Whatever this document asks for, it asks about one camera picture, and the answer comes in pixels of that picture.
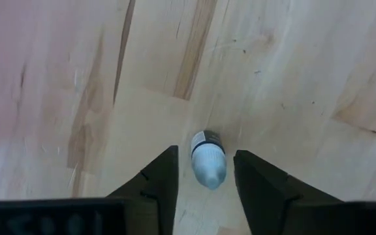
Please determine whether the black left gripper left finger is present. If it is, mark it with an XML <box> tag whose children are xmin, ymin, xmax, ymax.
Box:
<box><xmin>0</xmin><ymin>145</ymin><xmax>180</xmax><ymax>235</ymax></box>

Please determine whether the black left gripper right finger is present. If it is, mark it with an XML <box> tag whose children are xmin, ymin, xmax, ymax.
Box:
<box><xmin>232</xmin><ymin>149</ymin><xmax>376</xmax><ymax>235</ymax></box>

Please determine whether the small dark dropper bottle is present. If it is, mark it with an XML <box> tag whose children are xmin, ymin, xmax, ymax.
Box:
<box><xmin>190</xmin><ymin>129</ymin><xmax>228</xmax><ymax>191</ymax></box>

